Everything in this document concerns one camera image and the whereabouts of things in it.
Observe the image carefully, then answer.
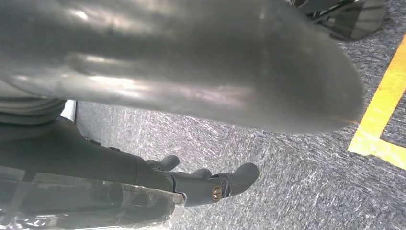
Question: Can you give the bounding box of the yellow floor tape square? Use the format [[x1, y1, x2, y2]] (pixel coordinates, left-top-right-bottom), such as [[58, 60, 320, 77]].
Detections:
[[347, 32, 406, 171]]

